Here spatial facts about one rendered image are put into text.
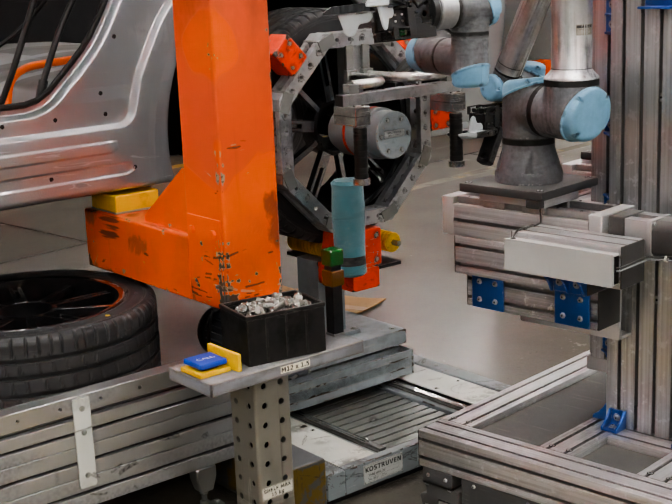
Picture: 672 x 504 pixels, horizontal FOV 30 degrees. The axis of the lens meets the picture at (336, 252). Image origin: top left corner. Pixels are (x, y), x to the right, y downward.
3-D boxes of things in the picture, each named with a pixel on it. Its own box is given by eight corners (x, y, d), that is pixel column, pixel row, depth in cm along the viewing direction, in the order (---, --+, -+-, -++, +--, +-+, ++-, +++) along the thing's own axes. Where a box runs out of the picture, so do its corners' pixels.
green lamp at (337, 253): (333, 261, 296) (333, 245, 295) (344, 264, 293) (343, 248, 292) (320, 265, 294) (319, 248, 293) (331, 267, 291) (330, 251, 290)
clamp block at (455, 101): (443, 107, 346) (442, 88, 345) (466, 110, 339) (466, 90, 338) (429, 109, 343) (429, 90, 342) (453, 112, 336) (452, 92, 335)
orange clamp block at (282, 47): (291, 55, 335) (270, 33, 330) (309, 56, 330) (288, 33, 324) (277, 75, 334) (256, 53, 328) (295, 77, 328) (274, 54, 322)
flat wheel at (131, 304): (38, 336, 367) (30, 258, 361) (214, 370, 331) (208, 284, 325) (-158, 408, 314) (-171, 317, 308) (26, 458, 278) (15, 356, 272)
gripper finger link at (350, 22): (325, 39, 239) (373, 33, 238) (321, 7, 238) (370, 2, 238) (326, 39, 242) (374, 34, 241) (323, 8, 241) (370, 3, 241)
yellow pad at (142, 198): (134, 200, 349) (133, 182, 348) (161, 206, 338) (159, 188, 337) (90, 208, 340) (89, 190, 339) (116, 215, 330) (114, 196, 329)
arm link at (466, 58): (463, 82, 259) (462, 28, 257) (498, 86, 250) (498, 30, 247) (433, 85, 255) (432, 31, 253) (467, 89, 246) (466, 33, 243)
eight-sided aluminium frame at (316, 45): (418, 208, 373) (413, 23, 360) (433, 211, 368) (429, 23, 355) (271, 240, 340) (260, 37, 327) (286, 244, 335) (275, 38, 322)
